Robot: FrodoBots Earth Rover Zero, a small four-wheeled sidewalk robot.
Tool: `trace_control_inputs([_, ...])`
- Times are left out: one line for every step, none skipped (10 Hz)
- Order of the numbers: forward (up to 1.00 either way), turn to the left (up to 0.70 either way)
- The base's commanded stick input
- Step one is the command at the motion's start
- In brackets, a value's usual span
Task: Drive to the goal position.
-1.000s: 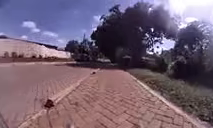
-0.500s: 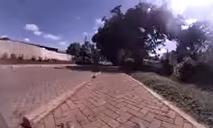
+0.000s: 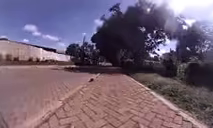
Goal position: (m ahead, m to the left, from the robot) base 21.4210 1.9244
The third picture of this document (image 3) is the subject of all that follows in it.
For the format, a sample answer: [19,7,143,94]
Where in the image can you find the small tree clump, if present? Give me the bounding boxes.
[65,41,102,66]

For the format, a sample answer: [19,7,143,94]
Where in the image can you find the large dark tree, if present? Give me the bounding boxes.
[90,0,182,69]

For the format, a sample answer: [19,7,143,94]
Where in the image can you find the red brick path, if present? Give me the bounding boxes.
[35,73,208,128]

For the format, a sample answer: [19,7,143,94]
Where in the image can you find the kerb strip with weeds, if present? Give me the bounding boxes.
[22,72,102,128]

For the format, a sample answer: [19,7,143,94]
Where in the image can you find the reddish brick road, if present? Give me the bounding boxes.
[0,64,102,128]

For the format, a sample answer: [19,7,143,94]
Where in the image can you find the grass verge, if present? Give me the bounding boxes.
[128,71,213,128]

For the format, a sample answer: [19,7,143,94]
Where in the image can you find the dark trees and bushes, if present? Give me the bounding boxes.
[173,19,213,88]

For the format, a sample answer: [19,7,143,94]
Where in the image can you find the pale kerb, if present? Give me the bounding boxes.
[126,73,212,128]

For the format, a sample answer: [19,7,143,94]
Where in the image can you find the long pale wall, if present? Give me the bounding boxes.
[0,37,73,64]

